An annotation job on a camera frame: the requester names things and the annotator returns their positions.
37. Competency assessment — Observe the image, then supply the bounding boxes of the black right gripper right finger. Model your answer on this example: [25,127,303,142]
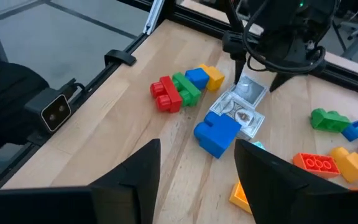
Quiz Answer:
[234,139,358,224]

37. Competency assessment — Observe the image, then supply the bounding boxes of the yellow toy block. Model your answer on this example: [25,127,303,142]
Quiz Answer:
[198,63,226,92]

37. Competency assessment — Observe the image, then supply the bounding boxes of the black table-level camera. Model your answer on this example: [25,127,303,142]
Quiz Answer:
[24,86,73,134]

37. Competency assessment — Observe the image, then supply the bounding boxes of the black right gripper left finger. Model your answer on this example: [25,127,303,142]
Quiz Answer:
[0,138,162,224]

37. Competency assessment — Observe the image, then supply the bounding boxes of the yellow one-stud block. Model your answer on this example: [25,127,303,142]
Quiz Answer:
[329,146,358,184]

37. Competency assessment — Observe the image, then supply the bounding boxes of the silver aluminium bar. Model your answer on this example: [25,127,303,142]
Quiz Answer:
[142,0,167,35]

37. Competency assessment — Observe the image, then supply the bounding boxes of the green two-stud block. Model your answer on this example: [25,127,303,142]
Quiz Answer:
[172,72,203,108]

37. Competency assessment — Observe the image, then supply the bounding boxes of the red-orange studded brick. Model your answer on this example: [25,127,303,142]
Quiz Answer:
[292,152,341,179]

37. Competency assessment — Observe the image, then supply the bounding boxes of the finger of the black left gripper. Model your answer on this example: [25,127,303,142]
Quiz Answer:
[222,30,248,85]
[269,72,293,93]

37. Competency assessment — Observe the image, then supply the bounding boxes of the green toy block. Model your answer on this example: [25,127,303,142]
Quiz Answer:
[310,108,352,134]

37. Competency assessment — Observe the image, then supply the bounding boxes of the large blue block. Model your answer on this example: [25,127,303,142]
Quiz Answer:
[193,111,242,159]

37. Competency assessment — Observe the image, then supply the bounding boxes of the black frame bracket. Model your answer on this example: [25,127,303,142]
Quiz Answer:
[104,49,137,67]

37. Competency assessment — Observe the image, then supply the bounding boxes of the yellow-orange translucent brick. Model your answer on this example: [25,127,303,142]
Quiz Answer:
[229,179,254,215]

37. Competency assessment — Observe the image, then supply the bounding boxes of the red two-stud block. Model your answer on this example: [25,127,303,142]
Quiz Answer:
[150,75,183,113]

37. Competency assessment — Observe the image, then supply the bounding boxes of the person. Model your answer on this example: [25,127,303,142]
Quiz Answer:
[0,48,50,147]

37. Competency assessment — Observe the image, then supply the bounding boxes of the blue toy block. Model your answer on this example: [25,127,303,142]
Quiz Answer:
[185,68,211,91]

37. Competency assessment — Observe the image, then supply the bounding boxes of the black aluminium table frame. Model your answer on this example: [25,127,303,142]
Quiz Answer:
[0,0,358,190]

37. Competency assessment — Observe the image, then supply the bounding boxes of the small blue brick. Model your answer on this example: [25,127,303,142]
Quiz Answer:
[341,120,358,142]

